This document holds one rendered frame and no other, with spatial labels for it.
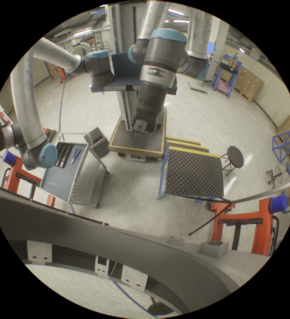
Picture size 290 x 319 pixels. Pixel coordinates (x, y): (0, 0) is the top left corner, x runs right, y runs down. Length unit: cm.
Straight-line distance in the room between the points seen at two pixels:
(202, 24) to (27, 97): 71
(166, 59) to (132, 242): 75
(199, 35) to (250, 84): 570
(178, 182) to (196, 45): 91
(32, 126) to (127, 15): 90
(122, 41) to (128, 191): 158
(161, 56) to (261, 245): 115
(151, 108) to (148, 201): 125
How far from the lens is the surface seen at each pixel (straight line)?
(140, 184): 145
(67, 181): 101
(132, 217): 143
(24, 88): 42
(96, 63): 85
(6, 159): 129
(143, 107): 29
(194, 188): 92
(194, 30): 65
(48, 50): 72
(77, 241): 77
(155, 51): 29
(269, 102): 726
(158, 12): 53
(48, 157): 43
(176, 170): 90
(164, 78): 27
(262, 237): 104
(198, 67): 67
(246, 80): 630
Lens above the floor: 141
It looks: 64 degrees down
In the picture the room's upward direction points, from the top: straight up
